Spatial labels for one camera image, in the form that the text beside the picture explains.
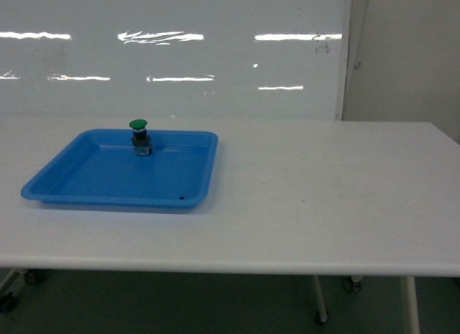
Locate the white table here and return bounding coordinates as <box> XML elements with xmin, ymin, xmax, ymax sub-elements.
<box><xmin>0</xmin><ymin>115</ymin><xmax>460</xmax><ymax>334</ymax></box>

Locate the green mushroom push button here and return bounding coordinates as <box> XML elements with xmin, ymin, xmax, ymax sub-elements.
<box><xmin>129</xmin><ymin>119</ymin><xmax>152</xmax><ymax>157</ymax></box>

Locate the white glossy board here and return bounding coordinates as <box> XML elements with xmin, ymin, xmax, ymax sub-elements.
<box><xmin>1</xmin><ymin>0</ymin><xmax>351</xmax><ymax>120</ymax></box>

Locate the blue plastic tray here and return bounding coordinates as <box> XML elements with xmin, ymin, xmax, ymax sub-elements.
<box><xmin>21</xmin><ymin>129</ymin><xmax>219</xmax><ymax>209</ymax></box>

